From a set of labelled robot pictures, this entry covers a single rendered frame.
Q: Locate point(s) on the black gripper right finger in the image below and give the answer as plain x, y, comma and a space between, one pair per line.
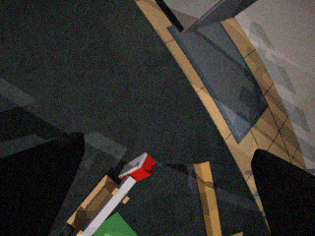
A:
287, 194

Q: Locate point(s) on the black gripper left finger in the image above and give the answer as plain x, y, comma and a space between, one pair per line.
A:
33, 184

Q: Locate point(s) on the green putting mat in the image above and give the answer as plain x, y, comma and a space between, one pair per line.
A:
114, 226

